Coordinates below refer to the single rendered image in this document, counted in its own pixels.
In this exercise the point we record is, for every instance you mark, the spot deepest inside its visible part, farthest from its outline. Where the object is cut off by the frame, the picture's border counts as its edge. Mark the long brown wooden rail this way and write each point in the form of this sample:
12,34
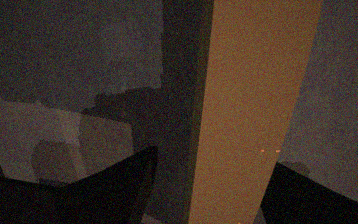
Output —
252,59

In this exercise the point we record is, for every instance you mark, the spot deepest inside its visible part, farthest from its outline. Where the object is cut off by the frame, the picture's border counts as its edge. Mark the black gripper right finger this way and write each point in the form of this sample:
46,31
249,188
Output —
291,198

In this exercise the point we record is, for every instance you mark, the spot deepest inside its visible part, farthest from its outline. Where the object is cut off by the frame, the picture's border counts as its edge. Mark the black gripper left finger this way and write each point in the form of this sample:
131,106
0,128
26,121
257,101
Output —
116,195

